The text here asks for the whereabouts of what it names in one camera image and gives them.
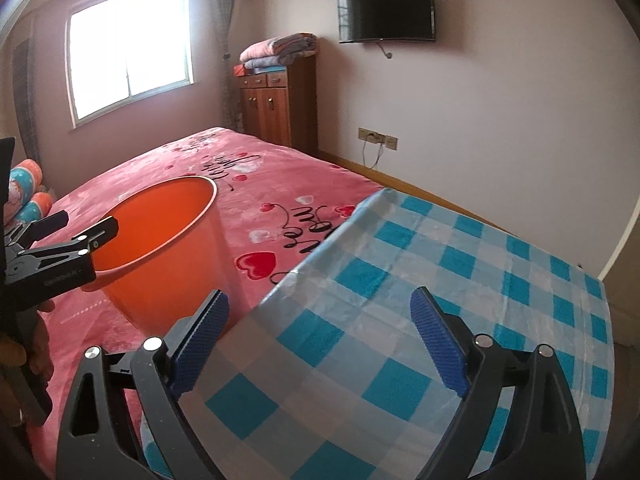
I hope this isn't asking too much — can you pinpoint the blue checked tablecloth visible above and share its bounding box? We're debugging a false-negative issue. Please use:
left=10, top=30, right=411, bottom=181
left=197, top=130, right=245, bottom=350
left=140, top=187, right=615, bottom=480

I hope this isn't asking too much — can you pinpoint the orange plastic bin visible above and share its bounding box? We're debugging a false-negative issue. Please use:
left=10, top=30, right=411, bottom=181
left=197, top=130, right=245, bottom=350
left=80, top=175, right=237, bottom=338

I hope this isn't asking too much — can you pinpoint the folded floral blanket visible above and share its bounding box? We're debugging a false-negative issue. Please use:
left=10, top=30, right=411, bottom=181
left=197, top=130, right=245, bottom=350
left=239, top=33, right=319, bottom=63

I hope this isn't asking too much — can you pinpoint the window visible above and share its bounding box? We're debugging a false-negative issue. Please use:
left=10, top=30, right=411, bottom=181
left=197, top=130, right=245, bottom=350
left=66, top=0, right=193, bottom=128

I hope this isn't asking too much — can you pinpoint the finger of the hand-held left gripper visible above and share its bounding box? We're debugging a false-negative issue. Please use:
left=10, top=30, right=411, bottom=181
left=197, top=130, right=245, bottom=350
left=5, top=210, right=69, bottom=250
left=27, top=216, right=120, bottom=266

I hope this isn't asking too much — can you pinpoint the white charger cable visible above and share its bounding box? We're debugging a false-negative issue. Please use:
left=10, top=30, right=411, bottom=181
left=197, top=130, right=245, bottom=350
left=363, top=131, right=387, bottom=170

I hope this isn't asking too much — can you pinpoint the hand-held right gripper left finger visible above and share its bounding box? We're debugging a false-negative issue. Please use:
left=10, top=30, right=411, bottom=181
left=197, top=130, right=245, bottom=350
left=55, top=289, right=231, bottom=480

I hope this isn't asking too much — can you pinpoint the pink and teal rolled pillow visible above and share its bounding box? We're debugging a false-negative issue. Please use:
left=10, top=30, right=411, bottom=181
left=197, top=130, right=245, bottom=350
left=20, top=190, right=53, bottom=226
left=9, top=159, right=47, bottom=221

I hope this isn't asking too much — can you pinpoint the person's left hand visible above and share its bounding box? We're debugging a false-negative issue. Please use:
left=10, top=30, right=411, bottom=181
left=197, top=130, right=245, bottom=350
left=24, top=301, right=56, bottom=387

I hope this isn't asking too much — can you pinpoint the grey patterned curtain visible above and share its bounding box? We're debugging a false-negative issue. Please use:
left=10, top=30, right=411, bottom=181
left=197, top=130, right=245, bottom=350
left=10, top=40, right=41, bottom=161
left=210, top=0, right=246, bottom=133

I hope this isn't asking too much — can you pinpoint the brown wooden cabinet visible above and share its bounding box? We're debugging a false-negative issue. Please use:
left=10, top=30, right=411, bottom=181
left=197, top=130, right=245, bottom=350
left=239, top=55, right=318, bottom=158

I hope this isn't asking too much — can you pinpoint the pink heart printed bedspread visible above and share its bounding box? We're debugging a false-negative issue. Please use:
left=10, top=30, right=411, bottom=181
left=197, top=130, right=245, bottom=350
left=10, top=126, right=387, bottom=466

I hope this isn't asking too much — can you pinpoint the black wall television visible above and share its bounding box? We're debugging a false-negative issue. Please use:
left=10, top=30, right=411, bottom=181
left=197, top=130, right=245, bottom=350
left=337, top=0, right=436, bottom=44

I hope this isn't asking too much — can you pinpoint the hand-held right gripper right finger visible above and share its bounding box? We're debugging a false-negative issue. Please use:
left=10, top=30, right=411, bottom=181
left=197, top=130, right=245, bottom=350
left=410, top=287, right=587, bottom=480

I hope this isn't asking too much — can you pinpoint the folded blue blanket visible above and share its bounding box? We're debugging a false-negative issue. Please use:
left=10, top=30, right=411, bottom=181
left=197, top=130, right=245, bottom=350
left=242, top=56, right=296, bottom=70

